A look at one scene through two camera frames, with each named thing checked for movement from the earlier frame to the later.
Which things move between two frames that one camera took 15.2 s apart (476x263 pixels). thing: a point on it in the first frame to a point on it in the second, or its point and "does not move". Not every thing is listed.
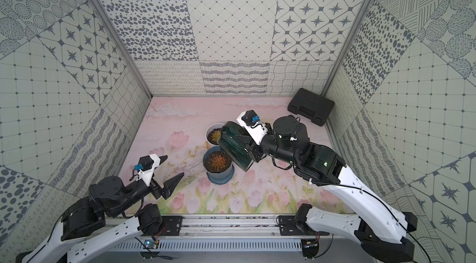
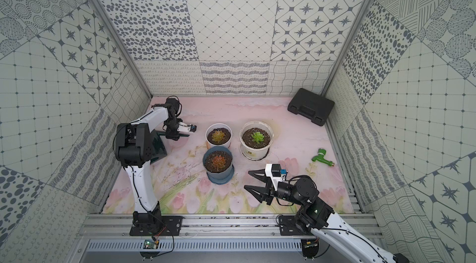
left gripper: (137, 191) to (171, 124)
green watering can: (233, 141) to (157, 149)
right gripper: (253, 149) to (264, 191)
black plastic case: (312, 105) does not move
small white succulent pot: (212, 134) does not move
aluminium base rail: (227, 226) does not move
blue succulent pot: (219, 166) does not move
